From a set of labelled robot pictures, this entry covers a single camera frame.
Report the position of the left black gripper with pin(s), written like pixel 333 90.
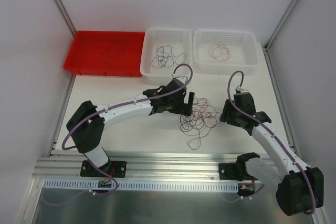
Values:
pixel 185 104

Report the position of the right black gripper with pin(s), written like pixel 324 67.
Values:
pixel 230 115

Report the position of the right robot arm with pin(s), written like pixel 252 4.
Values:
pixel 298 187

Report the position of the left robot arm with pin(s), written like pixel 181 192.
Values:
pixel 87 124

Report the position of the white right mesh basket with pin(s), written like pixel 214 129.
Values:
pixel 224 51

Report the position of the white mesh basket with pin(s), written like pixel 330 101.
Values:
pixel 224 51
pixel 163 50

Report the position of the white middle mesh basket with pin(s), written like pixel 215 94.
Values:
pixel 163 50

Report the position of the red plastic tray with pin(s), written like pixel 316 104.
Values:
pixel 105 53

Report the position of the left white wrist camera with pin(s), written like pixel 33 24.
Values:
pixel 180 78

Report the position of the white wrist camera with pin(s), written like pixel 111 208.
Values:
pixel 180 78
pixel 239 89

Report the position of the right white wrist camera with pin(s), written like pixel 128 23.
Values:
pixel 239 89

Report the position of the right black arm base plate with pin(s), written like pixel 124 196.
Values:
pixel 227 171

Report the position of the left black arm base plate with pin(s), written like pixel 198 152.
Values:
pixel 116 169

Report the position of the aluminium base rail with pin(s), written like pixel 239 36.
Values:
pixel 177 167

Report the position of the white slotted cable duct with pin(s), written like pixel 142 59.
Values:
pixel 141 185

